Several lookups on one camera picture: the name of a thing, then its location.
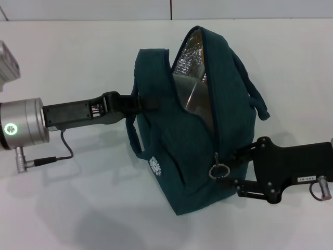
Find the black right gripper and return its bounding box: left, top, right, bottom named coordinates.
left=215, top=136, right=333, bottom=204

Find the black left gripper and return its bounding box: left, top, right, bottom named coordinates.
left=42, top=91, right=160, bottom=132

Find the silver zipper pull ring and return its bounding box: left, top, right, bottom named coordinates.
left=209, top=163, right=231, bottom=180

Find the clear container with blue seal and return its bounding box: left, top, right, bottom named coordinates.
left=172, top=74, right=209, bottom=115

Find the dark teal lunch bag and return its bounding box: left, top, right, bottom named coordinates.
left=125, top=25, right=271, bottom=216

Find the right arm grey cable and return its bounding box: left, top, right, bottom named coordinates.
left=309, top=176, right=333, bottom=202

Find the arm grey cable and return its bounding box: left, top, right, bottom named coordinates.
left=15, top=130, right=75, bottom=173
left=309, top=176, right=333, bottom=202

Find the left arm grey cable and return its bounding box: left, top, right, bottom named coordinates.
left=15, top=130, right=75, bottom=173

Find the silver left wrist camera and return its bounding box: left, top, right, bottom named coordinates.
left=0, top=40, right=21, bottom=86

